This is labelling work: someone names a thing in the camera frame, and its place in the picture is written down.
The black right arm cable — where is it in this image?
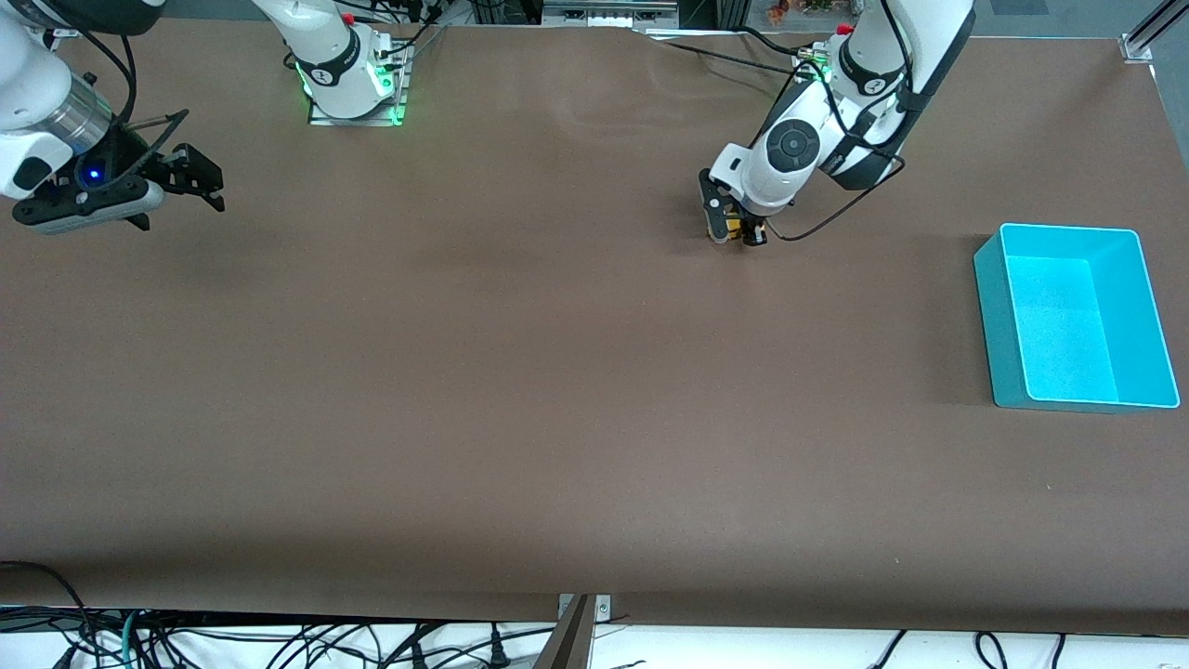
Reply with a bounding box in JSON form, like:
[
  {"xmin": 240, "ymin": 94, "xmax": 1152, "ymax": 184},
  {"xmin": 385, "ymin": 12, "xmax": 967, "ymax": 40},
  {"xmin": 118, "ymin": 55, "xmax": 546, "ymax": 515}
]
[{"xmin": 79, "ymin": 33, "xmax": 191, "ymax": 168}]

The black base connector cable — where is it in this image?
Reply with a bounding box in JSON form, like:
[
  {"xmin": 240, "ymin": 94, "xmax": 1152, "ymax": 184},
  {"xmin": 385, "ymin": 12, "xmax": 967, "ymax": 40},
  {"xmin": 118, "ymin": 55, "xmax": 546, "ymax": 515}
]
[{"xmin": 641, "ymin": 28, "xmax": 823, "ymax": 80}]

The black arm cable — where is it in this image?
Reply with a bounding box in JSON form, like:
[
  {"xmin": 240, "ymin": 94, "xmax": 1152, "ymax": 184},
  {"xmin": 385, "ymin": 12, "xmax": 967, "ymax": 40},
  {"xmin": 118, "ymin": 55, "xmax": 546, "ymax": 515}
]
[
  {"xmin": 79, "ymin": 33, "xmax": 191, "ymax": 168},
  {"xmin": 766, "ymin": 0, "xmax": 907, "ymax": 243}
]

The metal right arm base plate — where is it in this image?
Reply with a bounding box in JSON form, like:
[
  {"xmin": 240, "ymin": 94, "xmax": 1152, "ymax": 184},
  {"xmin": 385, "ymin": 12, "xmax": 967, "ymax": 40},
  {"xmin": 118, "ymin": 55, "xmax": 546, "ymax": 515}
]
[{"xmin": 308, "ymin": 42, "xmax": 410, "ymax": 126}]

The turquoise plastic bin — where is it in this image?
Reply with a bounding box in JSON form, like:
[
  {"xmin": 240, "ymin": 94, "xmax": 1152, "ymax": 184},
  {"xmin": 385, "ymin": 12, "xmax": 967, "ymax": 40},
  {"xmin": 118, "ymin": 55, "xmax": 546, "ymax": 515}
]
[{"xmin": 973, "ymin": 223, "xmax": 1181, "ymax": 412}]

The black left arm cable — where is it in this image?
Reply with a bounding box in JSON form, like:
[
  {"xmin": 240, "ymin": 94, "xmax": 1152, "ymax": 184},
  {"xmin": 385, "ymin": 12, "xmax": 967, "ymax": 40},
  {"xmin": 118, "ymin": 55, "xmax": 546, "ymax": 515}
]
[{"xmin": 766, "ymin": 0, "xmax": 907, "ymax": 243}]

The grey power strip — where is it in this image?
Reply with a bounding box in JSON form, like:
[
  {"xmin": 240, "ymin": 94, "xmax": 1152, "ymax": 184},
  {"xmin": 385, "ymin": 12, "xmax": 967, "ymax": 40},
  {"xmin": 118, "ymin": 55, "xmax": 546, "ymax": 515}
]
[{"xmin": 542, "ymin": 0, "xmax": 681, "ymax": 29}]

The aluminium frame profile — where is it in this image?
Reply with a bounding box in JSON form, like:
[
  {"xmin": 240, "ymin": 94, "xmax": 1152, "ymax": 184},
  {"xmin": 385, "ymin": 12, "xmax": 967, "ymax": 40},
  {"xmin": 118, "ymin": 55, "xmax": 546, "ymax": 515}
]
[{"xmin": 1119, "ymin": 0, "xmax": 1189, "ymax": 64}]

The black base cable bundle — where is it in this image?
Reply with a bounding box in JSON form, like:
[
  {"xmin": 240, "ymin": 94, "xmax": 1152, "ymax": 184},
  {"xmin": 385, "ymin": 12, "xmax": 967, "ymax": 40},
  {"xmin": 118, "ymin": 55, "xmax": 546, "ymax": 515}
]
[{"xmin": 372, "ymin": 0, "xmax": 447, "ymax": 66}]

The tangle of black cables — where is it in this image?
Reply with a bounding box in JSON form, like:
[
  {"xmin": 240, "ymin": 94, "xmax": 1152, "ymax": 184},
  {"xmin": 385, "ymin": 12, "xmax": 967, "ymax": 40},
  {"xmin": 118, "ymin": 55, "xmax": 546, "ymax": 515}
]
[{"xmin": 0, "ymin": 560, "xmax": 558, "ymax": 669}]

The grey-brown support strut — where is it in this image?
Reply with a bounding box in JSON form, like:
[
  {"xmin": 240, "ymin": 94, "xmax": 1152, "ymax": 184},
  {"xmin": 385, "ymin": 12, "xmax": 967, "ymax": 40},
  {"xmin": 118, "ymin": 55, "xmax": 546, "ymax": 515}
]
[{"xmin": 532, "ymin": 595, "xmax": 595, "ymax": 669}]

